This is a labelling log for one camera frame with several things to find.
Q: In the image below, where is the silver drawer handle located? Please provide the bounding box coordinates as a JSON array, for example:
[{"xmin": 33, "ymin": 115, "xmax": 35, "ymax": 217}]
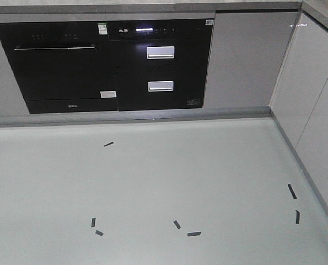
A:
[
  {"xmin": 148, "ymin": 81, "xmax": 174, "ymax": 92},
  {"xmin": 147, "ymin": 46, "xmax": 175, "ymax": 60}
]

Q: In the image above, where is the grey cabinet door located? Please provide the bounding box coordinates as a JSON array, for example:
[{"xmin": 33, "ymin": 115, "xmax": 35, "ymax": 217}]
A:
[{"xmin": 203, "ymin": 12, "xmax": 297, "ymax": 109}]

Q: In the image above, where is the black built-in dishwasher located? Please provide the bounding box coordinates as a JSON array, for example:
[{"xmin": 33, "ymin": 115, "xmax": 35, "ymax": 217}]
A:
[{"xmin": 0, "ymin": 21, "xmax": 118, "ymax": 114}]

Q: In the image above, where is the black disinfection cabinet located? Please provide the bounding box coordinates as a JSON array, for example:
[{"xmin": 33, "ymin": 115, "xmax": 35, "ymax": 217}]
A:
[{"xmin": 107, "ymin": 17, "xmax": 214, "ymax": 111}]

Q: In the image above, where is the white side cabinet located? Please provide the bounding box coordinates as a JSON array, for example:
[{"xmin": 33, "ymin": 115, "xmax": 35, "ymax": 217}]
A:
[{"xmin": 271, "ymin": 13, "xmax": 328, "ymax": 214}]

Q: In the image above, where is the lower silver drawer handle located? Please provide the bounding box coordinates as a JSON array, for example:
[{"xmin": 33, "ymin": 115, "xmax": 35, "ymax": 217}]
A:
[{"xmin": 148, "ymin": 81, "xmax": 174, "ymax": 92}]

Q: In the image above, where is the black tape strip right upper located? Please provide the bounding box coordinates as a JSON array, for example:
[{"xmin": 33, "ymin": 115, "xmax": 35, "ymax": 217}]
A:
[{"xmin": 287, "ymin": 183, "xmax": 297, "ymax": 199}]

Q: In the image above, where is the upper silver drawer handle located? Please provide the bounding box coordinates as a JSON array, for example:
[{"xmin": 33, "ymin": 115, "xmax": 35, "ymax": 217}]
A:
[{"xmin": 147, "ymin": 46, "xmax": 175, "ymax": 60}]

